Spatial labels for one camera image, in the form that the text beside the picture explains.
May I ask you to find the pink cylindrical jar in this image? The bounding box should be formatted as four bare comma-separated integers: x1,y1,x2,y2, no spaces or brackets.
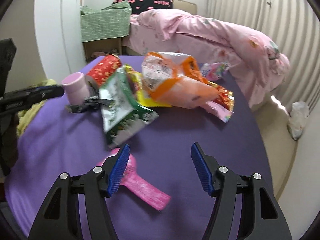
61,72,90,105

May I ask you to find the black hello kitty pillow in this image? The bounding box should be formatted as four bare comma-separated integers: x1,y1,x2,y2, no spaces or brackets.
113,0,173,15

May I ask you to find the colorful pastel snack bag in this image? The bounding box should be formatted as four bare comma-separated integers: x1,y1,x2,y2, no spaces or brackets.
200,62,230,82

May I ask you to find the green checkered cloth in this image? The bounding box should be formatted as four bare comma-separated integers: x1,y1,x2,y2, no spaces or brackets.
80,1,132,43

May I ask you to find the pink toy blister pack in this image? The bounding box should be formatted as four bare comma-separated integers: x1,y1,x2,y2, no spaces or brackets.
97,147,172,211

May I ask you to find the red paper cup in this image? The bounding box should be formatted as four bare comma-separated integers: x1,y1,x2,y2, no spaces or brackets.
86,54,122,88

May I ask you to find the olive yellow snack bag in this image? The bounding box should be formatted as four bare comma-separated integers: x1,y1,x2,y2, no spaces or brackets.
124,64,171,107

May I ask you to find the wooden bedside table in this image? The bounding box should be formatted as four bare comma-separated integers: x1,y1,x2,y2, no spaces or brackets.
82,37,122,62

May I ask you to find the yellow trash bag bin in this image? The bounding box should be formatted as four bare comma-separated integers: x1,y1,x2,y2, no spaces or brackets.
16,79,57,137

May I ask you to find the purple table cloth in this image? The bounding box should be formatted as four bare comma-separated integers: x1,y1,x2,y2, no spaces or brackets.
4,75,272,239

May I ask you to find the white plastic bag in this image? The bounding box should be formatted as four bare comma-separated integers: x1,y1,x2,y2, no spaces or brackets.
287,101,309,141

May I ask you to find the pink floral duvet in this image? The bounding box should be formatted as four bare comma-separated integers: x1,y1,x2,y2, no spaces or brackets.
130,9,290,107

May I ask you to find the orange white snack bag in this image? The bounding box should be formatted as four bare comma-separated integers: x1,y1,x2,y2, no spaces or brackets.
142,52,219,109

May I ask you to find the beige pleated curtain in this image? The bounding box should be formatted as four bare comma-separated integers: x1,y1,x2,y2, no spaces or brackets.
207,0,319,109

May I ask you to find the red gold snack wrapper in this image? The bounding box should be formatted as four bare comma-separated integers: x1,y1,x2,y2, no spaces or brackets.
201,81,234,123

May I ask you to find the green white snack bag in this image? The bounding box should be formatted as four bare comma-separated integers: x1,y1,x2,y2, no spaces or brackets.
99,65,159,149

